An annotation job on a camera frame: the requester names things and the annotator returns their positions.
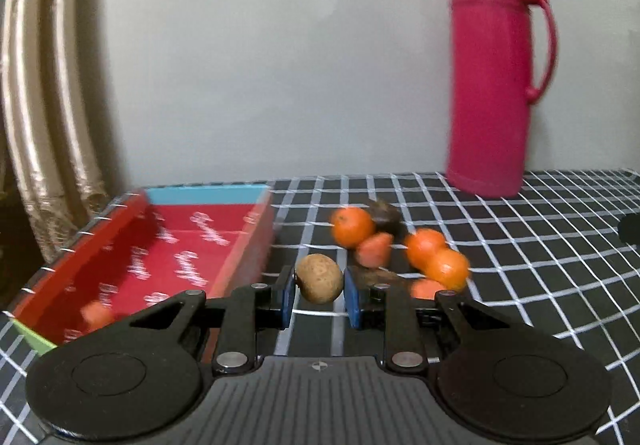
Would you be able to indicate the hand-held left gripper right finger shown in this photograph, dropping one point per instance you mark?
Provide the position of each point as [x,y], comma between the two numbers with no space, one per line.
[353,300]

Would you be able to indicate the beige satin curtain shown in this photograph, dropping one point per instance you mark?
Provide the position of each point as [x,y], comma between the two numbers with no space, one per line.
[40,100]

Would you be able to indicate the pink thermos jug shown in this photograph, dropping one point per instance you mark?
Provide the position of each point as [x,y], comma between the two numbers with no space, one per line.
[487,90]

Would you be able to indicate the black round object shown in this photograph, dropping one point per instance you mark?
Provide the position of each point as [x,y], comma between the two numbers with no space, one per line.
[631,227]

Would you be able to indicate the red cardboard box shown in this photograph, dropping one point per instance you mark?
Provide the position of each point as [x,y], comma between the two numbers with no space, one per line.
[190,245]

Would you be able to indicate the orange mandarin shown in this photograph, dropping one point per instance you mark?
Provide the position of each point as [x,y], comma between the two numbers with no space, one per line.
[447,271]
[352,226]
[424,244]

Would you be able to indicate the black white grid tablecloth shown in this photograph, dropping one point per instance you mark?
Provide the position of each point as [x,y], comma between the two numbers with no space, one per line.
[550,250]

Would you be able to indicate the brown round fruit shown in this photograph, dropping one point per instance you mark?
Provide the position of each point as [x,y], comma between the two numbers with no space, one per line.
[319,280]

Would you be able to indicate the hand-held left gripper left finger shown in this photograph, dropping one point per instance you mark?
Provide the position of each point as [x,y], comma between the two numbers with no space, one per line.
[286,299]

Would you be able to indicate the small red fruit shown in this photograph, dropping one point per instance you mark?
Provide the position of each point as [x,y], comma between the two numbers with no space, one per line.
[97,315]
[375,250]
[425,289]

